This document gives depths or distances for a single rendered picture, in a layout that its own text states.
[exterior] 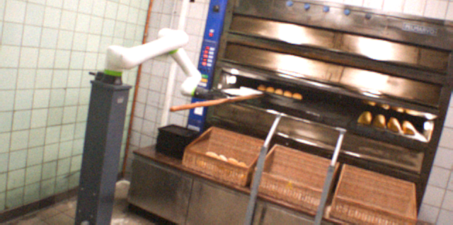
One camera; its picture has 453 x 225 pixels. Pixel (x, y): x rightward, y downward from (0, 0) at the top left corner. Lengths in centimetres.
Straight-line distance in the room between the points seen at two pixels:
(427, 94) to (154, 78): 243
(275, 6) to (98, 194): 204
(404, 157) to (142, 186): 213
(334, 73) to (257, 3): 90
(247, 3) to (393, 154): 175
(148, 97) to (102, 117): 130
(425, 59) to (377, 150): 79
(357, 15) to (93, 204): 242
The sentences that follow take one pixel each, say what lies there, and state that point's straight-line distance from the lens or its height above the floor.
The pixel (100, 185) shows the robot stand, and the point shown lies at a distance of 259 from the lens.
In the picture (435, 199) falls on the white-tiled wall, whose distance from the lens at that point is 316.
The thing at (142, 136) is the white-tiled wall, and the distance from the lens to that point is 379.
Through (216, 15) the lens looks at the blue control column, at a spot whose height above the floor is 183.
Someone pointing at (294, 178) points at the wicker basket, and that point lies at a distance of 309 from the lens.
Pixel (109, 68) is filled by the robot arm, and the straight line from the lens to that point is 245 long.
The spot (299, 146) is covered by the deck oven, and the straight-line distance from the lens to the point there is 313.
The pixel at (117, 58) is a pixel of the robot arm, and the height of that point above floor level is 138.
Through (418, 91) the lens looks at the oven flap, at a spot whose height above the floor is 154.
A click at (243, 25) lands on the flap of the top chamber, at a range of 325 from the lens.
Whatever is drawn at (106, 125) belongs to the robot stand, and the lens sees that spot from 246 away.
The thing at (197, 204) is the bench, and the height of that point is 34.
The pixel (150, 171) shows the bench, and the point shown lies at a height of 45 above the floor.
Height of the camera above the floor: 157
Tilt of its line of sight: 7 degrees down
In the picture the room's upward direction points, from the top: 11 degrees clockwise
